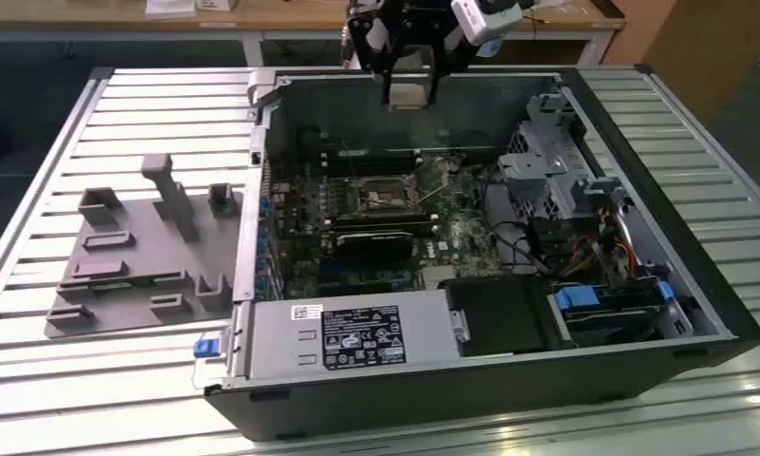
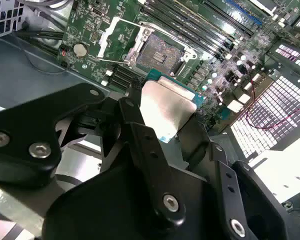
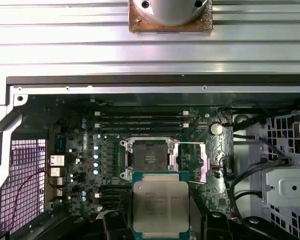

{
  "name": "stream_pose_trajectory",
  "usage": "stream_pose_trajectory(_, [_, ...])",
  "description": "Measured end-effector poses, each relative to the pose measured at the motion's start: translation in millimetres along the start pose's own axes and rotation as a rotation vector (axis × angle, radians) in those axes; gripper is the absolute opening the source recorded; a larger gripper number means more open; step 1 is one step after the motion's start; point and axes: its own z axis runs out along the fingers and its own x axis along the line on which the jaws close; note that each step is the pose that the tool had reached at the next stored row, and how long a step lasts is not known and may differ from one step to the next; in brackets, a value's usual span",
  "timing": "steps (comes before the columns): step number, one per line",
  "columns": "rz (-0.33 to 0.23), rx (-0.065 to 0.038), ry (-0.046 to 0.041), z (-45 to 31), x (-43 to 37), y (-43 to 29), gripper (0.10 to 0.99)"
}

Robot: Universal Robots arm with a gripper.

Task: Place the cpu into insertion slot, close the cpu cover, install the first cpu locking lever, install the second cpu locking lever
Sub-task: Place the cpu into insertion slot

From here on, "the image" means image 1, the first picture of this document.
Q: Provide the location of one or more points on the blue plastic latch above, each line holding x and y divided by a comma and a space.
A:
205, 347

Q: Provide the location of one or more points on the wooden desk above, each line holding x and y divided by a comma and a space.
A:
260, 14

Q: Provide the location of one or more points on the black RAM slot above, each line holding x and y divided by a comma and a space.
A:
380, 227
380, 219

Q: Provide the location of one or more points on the black PC case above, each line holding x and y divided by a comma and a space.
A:
481, 404

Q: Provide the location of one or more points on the green RAM stick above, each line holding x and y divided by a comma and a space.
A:
133, 284

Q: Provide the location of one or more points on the black graphics card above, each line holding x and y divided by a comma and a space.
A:
373, 249

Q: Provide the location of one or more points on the silver power supply unit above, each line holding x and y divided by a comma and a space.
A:
278, 342

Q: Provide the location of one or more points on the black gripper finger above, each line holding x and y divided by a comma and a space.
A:
389, 85
437, 85

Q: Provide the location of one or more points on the blue plastic clip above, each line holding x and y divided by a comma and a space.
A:
664, 290

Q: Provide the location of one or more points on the grey parts rack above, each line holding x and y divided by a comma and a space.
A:
133, 247

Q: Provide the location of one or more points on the green motherboard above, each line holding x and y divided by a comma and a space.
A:
468, 223

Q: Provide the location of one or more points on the CPU socket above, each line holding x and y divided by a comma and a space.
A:
380, 195

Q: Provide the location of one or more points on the silver CPU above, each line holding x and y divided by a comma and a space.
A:
412, 95

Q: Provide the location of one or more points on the metal drive cage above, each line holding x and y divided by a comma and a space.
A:
544, 190

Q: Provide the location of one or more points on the RAM stick with grey label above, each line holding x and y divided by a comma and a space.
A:
355, 153

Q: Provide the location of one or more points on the blue disk carrier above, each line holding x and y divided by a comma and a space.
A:
576, 297

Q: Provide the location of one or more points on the white box with black label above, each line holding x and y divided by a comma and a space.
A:
218, 5

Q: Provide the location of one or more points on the metal locking lever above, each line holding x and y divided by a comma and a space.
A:
433, 192

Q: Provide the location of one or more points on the wooden cabinet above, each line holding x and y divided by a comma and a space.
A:
703, 47

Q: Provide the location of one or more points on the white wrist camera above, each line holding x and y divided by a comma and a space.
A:
481, 21

